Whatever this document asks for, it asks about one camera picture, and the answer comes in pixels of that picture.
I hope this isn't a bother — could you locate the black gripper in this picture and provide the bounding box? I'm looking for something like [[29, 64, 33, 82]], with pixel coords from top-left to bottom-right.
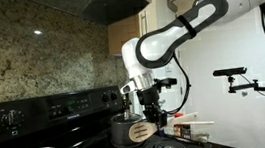
[[136, 84, 170, 131]]

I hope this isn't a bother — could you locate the slotted wooden spatula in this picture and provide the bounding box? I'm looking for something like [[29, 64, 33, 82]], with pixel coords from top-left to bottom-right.
[[127, 113, 217, 145]]

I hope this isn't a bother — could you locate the black electric stove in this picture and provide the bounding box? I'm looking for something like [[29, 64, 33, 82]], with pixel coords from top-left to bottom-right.
[[0, 75, 214, 148]]

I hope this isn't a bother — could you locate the red lid plastic jar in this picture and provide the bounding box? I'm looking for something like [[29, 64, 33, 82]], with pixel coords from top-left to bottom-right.
[[171, 111, 193, 142]]

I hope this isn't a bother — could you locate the solid wooden spoon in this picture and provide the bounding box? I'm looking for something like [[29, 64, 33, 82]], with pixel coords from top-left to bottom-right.
[[167, 111, 200, 125]]

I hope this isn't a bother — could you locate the dark pot with glass lid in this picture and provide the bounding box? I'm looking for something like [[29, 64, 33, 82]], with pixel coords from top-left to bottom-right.
[[107, 110, 148, 148]]

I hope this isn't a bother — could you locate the dark range hood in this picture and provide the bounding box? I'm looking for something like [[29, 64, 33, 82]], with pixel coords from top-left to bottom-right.
[[27, 0, 155, 35]]

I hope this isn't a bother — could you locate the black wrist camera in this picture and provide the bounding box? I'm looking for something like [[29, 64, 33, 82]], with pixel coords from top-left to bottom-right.
[[153, 75, 179, 91]]

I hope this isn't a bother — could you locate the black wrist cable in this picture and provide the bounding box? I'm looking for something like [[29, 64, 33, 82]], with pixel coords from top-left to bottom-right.
[[159, 51, 195, 115]]

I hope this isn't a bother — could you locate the black bar camera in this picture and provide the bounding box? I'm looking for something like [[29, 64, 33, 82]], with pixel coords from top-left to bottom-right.
[[212, 66, 248, 79]]

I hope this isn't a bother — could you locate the wooden wall cabinet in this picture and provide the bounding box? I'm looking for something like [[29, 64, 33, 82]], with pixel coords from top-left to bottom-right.
[[103, 0, 164, 57]]

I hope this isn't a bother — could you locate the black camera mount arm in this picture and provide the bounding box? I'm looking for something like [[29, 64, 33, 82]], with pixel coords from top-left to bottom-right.
[[225, 71, 265, 101]]

